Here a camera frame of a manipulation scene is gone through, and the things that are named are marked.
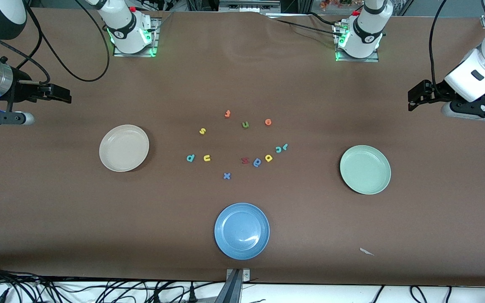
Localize brown table cover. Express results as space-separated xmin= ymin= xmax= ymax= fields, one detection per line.
xmin=0 ymin=8 xmax=485 ymax=287

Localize black base cable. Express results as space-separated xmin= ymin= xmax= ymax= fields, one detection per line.
xmin=268 ymin=12 xmax=340 ymax=37

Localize grey aluminium frame piece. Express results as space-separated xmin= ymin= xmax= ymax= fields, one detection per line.
xmin=218 ymin=0 xmax=281 ymax=13

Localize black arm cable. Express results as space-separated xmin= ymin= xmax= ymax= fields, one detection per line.
xmin=429 ymin=0 xmax=449 ymax=97
xmin=0 ymin=0 xmax=111 ymax=85

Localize blue round plate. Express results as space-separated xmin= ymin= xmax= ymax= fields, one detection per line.
xmin=214 ymin=202 xmax=270 ymax=260

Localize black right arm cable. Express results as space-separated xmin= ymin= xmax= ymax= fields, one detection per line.
xmin=0 ymin=0 xmax=111 ymax=85

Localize orange artificial flowers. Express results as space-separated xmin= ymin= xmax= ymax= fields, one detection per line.
xmin=320 ymin=0 xmax=353 ymax=11

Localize beige round plate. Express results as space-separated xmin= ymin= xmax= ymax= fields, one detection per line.
xmin=99 ymin=124 xmax=150 ymax=173

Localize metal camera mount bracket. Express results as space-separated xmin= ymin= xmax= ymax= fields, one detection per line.
xmin=215 ymin=268 xmax=251 ymax=303

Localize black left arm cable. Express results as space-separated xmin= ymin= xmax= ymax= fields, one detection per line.
xmin=429 ymin=0 xmax=449 ymax=97

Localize green round plate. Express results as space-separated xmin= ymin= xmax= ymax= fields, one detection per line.
xmin=339 ymin=145 xmax=392 ymax=195

